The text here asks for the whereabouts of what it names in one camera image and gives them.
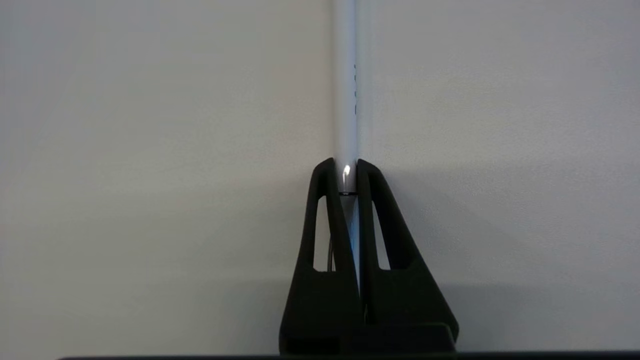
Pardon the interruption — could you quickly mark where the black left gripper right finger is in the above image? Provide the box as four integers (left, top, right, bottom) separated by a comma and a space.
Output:
356, 159, 460, 354

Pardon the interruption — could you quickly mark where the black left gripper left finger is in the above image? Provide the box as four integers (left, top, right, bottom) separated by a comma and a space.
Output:
279, 157, 364, 357

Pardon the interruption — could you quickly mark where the white pen with black cap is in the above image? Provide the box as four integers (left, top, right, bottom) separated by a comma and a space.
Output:
332, 0, 362, 301

